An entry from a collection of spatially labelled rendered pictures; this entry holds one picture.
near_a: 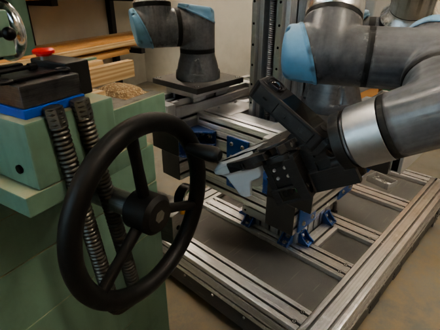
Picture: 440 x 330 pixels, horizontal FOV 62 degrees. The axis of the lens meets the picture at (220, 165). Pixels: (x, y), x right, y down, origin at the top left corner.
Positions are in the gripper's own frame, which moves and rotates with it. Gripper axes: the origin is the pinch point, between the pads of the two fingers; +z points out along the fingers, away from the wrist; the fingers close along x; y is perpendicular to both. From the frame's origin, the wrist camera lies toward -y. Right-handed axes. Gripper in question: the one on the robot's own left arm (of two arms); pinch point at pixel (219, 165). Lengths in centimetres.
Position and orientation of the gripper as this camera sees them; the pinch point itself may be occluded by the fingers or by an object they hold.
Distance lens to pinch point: 56.0
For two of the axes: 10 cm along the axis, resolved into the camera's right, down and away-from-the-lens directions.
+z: -7.4, 2.5, 6.3
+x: 5.2, -3.8, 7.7
